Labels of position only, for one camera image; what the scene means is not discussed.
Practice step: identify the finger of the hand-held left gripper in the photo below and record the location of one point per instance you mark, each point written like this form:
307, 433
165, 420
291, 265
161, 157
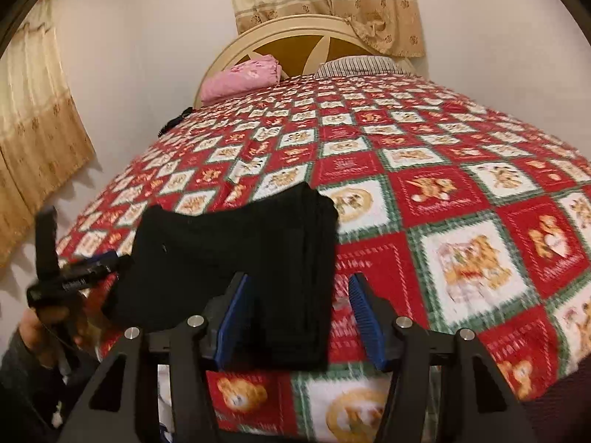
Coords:
106, 265

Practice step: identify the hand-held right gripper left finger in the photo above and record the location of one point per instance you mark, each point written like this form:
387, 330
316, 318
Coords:
233, 323

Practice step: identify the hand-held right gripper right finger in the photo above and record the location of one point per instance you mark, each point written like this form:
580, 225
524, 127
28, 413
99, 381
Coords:
364, 323

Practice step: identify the black pants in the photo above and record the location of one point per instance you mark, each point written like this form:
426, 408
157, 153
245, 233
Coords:
231, 240

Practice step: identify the person's left forearm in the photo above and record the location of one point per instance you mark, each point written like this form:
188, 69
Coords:
18, 387

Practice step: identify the person's left hand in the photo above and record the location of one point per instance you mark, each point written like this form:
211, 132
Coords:
37, 332

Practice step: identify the small black object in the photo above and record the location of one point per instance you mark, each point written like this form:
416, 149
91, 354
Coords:
173, 122

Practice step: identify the red checkered bear printed blanket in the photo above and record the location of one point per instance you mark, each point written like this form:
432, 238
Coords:
415, 147

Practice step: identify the pink pillow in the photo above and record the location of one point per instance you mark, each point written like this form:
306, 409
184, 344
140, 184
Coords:
240, 76

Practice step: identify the striped pillow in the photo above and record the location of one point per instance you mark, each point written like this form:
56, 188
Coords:
364, 65

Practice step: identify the cream arched headboard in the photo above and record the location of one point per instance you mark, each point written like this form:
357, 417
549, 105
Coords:
286, 32

